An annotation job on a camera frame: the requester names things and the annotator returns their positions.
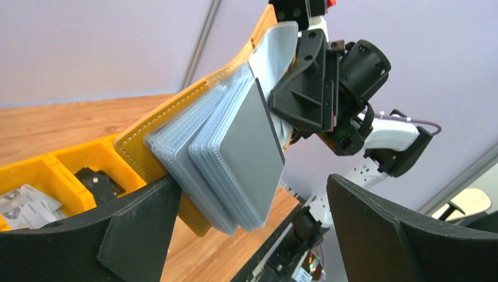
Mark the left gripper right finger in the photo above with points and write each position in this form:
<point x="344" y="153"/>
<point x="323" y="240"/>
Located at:
<point x="380" y="240"/>

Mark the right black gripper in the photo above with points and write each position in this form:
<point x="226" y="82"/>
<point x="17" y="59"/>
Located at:
<point x="306" y="97"/>

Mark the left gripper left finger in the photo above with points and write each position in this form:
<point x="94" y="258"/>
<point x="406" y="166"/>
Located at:
<point x="125" y="239"/>

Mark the grey credit card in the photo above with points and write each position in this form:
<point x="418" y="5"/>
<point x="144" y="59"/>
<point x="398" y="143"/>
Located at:
<point x="254" y="159"/>

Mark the yellow leather card holder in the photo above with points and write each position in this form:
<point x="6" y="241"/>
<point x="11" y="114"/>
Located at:
<point x="179" y="137"/>

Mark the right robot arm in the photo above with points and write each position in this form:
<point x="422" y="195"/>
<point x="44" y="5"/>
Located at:
<point x="390" y="150"/>

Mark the black card holders pile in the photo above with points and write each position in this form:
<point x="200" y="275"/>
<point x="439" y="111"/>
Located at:
<point x="102" y="187"/>

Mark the grey cards pile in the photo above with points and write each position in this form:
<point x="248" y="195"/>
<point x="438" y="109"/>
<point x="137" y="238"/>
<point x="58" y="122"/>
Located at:
<point x="28" y="208"/>

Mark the middle yellow bin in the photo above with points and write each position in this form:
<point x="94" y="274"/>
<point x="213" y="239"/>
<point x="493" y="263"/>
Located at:
<point x="97" y="155"/>

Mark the yellow bin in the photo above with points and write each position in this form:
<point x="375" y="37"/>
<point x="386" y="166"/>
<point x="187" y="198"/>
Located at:
<point x="42" y="174"/>
<point x="97" y="155"/>

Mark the left yellow bin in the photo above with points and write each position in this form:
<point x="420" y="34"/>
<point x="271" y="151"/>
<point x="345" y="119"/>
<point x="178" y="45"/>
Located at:
<point x="42" y="174"/>

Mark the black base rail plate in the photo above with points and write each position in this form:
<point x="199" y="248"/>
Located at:
<point x="265" y="250"/>

